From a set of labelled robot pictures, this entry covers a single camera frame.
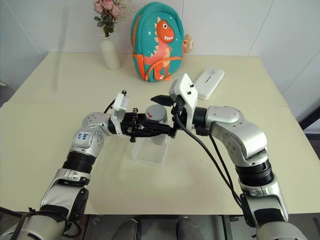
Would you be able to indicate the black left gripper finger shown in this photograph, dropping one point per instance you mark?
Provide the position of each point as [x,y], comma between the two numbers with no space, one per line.
[155,133]
[160,127]

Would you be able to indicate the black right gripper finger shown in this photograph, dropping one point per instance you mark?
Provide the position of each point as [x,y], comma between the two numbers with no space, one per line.
[163,97]
[162,102]

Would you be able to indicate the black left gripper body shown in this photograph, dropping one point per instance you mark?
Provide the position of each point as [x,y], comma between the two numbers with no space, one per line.
[128,122]

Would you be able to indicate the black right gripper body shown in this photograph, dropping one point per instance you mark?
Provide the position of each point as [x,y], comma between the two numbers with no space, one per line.
[184,117]

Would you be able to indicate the clear jar with grey lid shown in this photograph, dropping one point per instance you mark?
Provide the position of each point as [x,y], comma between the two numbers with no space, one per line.
[156,113]

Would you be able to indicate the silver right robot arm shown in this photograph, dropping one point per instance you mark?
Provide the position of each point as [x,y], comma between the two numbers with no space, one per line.
[250,135]

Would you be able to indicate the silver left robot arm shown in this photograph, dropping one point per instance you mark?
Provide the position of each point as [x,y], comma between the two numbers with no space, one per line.
[85,155]

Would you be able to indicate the clear plastic container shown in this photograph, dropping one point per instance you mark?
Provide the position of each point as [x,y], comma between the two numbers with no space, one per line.
[150,155]

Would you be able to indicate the white rectangular case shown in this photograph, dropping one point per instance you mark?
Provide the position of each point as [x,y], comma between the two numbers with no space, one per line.
[208,83]

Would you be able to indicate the white handwritten sticker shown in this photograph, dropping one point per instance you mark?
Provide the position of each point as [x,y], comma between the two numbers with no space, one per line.
[82,139]

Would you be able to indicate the teal dinosaur backpack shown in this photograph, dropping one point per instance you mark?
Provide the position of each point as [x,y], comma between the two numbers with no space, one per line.
[157,45]

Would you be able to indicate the beige plush toy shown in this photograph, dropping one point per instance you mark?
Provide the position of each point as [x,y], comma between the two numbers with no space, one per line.
[189,42]

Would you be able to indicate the white ceramic vase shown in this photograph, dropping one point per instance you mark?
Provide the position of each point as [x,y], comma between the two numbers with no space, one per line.
[110,55]

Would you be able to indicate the pink flower bouquet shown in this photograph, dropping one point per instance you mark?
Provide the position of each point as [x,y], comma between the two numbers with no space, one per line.
[108,15]

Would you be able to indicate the dark rounded shape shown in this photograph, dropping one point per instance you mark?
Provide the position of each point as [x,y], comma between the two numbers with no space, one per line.
[187,228]
[128,230]

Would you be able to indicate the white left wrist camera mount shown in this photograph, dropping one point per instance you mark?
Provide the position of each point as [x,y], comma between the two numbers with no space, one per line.
[121,106]

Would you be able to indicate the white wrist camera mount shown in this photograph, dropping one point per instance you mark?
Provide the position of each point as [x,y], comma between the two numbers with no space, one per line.
[186,90]
[121,106]

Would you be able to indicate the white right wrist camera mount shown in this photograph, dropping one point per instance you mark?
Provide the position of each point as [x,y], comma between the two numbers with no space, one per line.
[186,90]

